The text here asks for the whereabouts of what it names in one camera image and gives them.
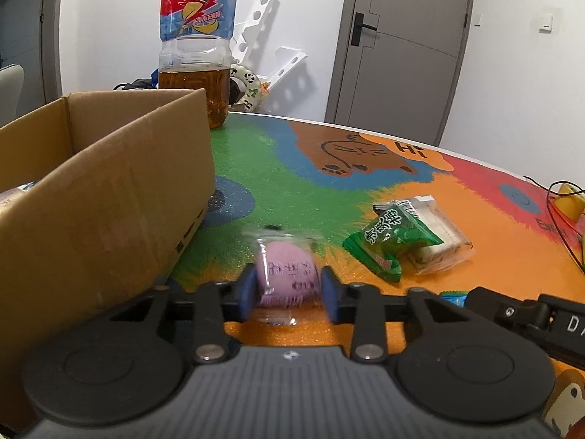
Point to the yellow plastic object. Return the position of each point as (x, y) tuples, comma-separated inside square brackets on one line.
[(571, 201)]

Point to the small blue green packet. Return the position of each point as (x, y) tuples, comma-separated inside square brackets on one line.
[(453, 298)]

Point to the purple snack packet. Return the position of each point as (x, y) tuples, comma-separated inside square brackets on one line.
[(288, 265)]

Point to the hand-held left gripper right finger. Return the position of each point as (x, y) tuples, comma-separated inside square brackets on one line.
[(330, 295)]

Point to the green snack packet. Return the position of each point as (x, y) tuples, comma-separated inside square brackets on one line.
[(388, 238)]

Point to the large iced tea bottle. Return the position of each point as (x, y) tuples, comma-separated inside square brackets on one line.
[(196, 91)]

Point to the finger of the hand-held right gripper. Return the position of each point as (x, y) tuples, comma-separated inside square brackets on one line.
[(502, 308)]

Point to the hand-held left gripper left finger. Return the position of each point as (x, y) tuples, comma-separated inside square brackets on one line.
[(249, 292)]

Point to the small white wall switch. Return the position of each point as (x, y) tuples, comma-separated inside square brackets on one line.
[(478, 18)]

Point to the brown cardboard box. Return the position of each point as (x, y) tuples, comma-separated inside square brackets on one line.
[(91, 215)]

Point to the dark cloth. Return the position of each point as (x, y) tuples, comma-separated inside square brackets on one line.
[(137, 84)]

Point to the short white perforated rack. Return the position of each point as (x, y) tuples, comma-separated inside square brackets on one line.
[(285, 64)]

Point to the large white wall switch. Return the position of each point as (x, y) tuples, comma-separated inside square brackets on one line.
[(545, 23)]

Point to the tall white perforated rack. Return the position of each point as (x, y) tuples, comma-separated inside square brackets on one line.
[(256, 18)]

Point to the clear wafer packet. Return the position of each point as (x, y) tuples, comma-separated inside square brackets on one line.
[(450, 242)]

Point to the grey room door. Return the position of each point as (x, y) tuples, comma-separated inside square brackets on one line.
[(402, 64)]

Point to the dark side door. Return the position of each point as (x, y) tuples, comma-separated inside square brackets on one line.
[(27, 18)]

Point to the white blue snack packet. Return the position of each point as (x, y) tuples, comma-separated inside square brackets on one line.
[(16, 194)]

